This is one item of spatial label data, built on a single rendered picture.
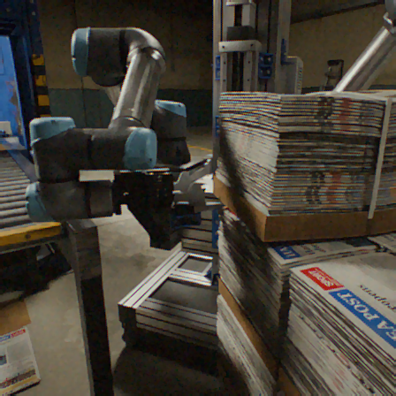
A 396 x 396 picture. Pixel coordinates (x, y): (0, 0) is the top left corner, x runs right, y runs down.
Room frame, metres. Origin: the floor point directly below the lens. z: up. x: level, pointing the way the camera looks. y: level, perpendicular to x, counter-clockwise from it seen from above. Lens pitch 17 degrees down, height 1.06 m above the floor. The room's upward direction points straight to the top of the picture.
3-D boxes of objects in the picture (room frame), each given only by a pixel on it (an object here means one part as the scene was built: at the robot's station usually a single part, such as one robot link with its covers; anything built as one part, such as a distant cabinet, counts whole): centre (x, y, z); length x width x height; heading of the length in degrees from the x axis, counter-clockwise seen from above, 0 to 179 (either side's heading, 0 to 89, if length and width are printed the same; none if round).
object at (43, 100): (1.83, 0.86, 1.05); 0.05 x 0.05 x 0.45; 35
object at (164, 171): (0.64, 0.12, 0.88); 0.12 x 0.08 x 0.09; 106
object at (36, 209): (0.60, 0.27, 0.87); 0.11 x 0.08 x 0.09; 106
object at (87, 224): (1.19, 0.63, 0.74); 1.34 x 0.05 x 0.12; 35
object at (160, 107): (1.31, 0.13, 0.98); 0.13 x 0.12 x 0.14; 89
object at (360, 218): (0.65, -0.25, 0.86); 0.28 x 0.06 x 0.04; 15
